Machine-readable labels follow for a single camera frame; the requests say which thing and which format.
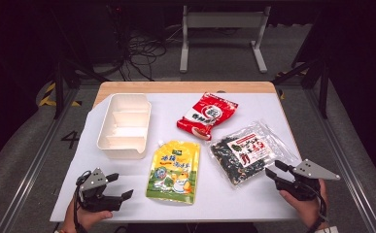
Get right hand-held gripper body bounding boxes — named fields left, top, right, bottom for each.
left=274, top=158, right=341, bottom=202

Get person's left hand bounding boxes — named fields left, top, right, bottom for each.
left=62, top=200, right=114, bottom=233

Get hand-held gripper cable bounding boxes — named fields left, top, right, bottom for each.
left=73, top=170, right=92, bottom=233
left=306, top=179, right=329, bottom=231

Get black floor cables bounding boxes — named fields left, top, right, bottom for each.
left=120, top=30, right=169, bottom=82

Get yellow black hazard tape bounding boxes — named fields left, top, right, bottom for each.
left=38, top=82, right=83, bottom=109

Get clear dried seaweed bag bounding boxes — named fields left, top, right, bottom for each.
left=208, top=119, right=301, bottom=188

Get right hand-held gripper cable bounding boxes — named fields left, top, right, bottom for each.
left=306, top=179, right=329, bottom=231

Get person's right hand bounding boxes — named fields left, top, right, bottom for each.
left=279, top=179, right=329, bottom=229

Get red snack packet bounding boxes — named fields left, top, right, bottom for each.
left=176, top=92, right=239, bottom=142

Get metal floor rail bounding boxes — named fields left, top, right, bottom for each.
left=305, top=86, right=376, bottom=233
left=0, top=86, right=80, bottom=233

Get yellow spout pouch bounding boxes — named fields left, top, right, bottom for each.
left=145, top=139, right=201, bottom=206

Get left hand-held gripper cable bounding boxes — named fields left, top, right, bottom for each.
left=73, top=170, right=92, bottom=233

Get white metal desk frame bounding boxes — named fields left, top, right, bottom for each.
left=179, top=5, right=272, bottom=74

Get white divided plastic container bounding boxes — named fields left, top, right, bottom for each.
left=96, top=92, right=153, bottom=160

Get black metal stand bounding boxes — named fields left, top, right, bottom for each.
left=52, top=57, right=110, bottom=120
left=272, top=57, right=330, bottom=120

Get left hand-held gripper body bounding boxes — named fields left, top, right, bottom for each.
left=75, top=167, right=125, bottom=213

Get white table sheet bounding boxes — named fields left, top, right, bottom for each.
left=50, top=92, right=301, bottom=223

